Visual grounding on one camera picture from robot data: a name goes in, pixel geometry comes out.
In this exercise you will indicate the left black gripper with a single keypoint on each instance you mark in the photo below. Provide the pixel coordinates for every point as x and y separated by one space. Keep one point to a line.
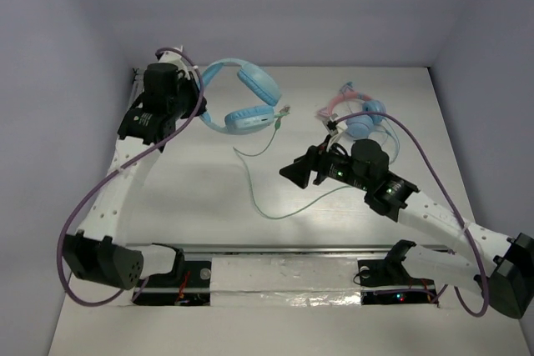
196 102

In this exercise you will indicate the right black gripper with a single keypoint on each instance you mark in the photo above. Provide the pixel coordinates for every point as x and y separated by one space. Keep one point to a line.
316 158

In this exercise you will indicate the light blue headphones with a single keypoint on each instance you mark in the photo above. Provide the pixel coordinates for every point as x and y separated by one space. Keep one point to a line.
241 97

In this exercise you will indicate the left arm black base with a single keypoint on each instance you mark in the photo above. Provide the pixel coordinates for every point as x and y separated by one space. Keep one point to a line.
189 288

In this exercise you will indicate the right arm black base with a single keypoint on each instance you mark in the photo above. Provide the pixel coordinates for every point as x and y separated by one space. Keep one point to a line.
381 287

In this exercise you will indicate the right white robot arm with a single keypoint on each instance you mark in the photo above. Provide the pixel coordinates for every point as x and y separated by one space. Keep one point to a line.
498 267

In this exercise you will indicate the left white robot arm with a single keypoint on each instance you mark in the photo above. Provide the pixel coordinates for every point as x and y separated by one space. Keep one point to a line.
97 251

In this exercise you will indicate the pink blue cat-ear headphones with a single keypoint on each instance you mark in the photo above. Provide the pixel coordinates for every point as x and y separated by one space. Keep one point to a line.
369 121

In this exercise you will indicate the silver tape strip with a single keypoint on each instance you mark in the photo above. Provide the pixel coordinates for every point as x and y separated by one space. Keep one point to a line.
284 281

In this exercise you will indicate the aluminium left side rail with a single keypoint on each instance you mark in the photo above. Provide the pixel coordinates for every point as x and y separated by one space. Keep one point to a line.
135 97

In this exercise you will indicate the aluminium rail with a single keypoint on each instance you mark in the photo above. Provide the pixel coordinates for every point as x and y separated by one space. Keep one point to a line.
135 97
234 250

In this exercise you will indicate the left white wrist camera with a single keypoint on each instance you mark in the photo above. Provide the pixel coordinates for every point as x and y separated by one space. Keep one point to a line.
176 56

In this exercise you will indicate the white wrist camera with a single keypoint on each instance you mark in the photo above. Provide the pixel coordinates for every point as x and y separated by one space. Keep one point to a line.
176 56
335 130

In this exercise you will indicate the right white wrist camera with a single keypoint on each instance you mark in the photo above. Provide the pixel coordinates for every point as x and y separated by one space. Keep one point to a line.
335 130

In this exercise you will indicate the aluminium front rail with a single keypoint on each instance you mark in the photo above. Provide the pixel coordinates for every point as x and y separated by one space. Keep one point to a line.
234 250

